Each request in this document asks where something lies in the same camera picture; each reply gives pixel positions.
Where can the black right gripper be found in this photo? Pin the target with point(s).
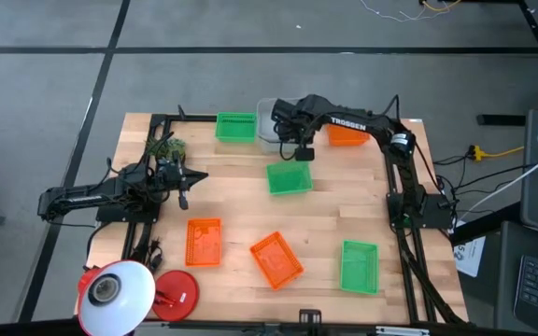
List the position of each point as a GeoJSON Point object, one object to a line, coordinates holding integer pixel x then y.
{"type": "Point", "coordinates": [304, 119]}

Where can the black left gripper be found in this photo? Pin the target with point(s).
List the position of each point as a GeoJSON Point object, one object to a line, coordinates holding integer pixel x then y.
{"type": "Point", "coordinates": [183, 196]}

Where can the orange plastic basket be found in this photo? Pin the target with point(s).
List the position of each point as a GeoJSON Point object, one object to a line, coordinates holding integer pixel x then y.
{"type": "Point", "coordinates": [203, 242]}
{"type": "Point", "coordinates": [277, 261]}
{"type": "Point", "coordinates": [346, 137]}

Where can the green plastic basket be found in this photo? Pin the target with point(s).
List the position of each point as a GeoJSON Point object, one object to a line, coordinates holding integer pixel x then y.
{"type": "Point", "coordinates": [290, 178]}
{"type": "Point", "coordinates": [360, 268]}
{"type": "Point", "coordinates": [235, 128]}

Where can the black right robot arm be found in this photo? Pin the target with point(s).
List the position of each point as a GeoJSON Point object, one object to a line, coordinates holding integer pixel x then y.
{"type": "Point", "coordinates": [348, 122]}

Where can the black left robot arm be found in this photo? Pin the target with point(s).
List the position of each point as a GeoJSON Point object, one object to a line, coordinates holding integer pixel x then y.
{"type": "Point", "coordinates": [82, 198]}

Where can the translucent white plastic bin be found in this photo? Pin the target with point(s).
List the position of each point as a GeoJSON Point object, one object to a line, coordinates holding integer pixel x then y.
{"type": "Point", "coordinates": [264, 133]}

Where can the potted succulent plant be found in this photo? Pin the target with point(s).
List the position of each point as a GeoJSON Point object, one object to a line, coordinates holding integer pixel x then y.
{"type": "Point", "coordinates": [168, 147]}

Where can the black plug adapter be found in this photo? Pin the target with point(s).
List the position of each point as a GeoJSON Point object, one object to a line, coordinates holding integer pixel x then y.
{"type": "Point", "coordinates": [154, 256]}

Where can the red desk lamp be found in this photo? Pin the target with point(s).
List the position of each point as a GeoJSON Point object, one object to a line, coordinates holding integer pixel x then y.
{"type": "Point", "coordinates": [119, 298]}

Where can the white paper sheet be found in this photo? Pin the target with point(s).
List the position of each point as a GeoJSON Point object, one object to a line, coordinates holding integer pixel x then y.
{"type": "Point", "coordinates": [470, 256]}

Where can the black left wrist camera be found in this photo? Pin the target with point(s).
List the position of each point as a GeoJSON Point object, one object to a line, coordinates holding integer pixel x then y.
{"type": "Point", "coordinates": [168, 167]}

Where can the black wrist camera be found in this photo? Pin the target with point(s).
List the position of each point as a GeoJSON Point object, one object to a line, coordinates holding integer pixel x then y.
{"type": "Point", "coordinates": [168, 167]}
{"type": "Point", "coordinates": [305, 154]}

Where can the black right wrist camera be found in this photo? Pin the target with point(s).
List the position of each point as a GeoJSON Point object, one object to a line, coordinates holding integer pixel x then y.
{"type": "Point", "coordinates": [305, 154]}

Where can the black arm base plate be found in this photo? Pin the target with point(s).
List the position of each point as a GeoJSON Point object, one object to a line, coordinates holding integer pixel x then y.
{"type": "Point", "coordinates": [439, 212]}
{"type": "Point", "coordinates": [126, 214]}

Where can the silver metal bracket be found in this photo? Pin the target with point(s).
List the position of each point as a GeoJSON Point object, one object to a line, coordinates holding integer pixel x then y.
{"type": "Point", "coordinates": [402, 331]}

